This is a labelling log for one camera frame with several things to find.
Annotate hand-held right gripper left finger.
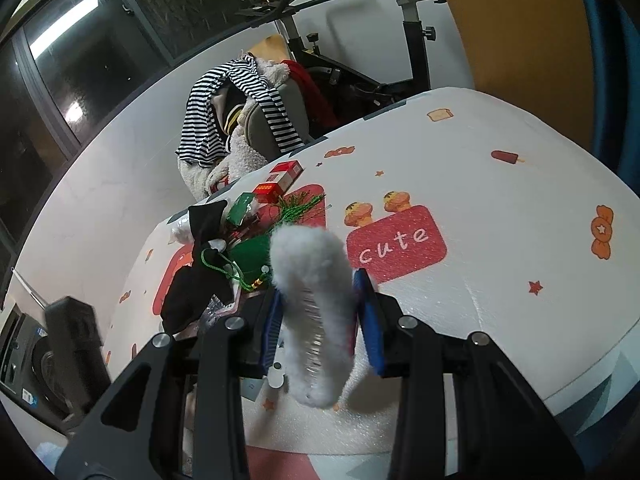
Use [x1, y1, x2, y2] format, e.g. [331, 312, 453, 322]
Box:
[55, 287, 287, 480]

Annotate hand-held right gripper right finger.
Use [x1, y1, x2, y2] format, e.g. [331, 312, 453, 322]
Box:
[352, 267, 586, 480]

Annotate white fluffy hair clip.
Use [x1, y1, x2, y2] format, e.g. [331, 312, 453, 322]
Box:
[270, 225, 358, 408]

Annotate green packet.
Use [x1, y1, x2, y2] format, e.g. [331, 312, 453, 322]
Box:
[225, 192, 258, 226]

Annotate clear plastic packaging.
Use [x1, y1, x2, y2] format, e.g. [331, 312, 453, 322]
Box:
[200, 295, 236, 336]

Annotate dark green tassel ornament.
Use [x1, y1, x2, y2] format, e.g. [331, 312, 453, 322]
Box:
[200, 232, 275, 293]

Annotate black sock with white tip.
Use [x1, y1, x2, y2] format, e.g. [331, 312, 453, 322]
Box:
[187, 200, 231, 252]
[160, 247, 233, 336]

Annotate green tinsel strands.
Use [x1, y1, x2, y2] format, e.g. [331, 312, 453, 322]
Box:
[260, 185, 331, 233]

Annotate clear plastic wrapper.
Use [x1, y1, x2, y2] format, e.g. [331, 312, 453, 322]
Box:
[169, 212, 195, 246]

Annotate small red box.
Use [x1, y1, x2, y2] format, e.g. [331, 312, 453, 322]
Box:
[252, 182, 281, 204]

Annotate printed table mat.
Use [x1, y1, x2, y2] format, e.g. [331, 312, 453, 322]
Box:
[107, 87, 640, 480]

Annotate white fleece garment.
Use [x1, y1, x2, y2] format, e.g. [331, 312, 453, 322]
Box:
[180, 57, 291, 201]

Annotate black box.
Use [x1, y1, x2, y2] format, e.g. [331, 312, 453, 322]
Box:
[44, 296, 113, 401]

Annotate black yellow striped garment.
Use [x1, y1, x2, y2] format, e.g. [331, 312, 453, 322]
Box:
[220, 100, 256, 136]

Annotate black white striped shirt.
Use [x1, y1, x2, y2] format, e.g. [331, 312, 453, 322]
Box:
[176, 57, 303, 166]

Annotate grey chair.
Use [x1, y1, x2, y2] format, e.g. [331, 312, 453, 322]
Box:
[245, 82, 313, 158]

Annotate red cloth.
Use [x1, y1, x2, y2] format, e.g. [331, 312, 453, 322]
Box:
[280, 59, 341, 131]

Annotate grey appliance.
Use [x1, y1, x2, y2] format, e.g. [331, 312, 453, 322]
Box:
[0, 305, 76, 436]

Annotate black exercise bike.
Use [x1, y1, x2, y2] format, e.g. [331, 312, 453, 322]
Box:
[235, 0, 446, 121]

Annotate tan wooden chair back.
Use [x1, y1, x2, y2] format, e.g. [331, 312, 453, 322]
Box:
[247, 34, 291, 63]

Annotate dark window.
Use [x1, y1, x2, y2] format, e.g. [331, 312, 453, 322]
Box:
[0, 0, 301, 241]

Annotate wooden door panel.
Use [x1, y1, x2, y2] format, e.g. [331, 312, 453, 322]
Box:
[427, 0, 598, 153]

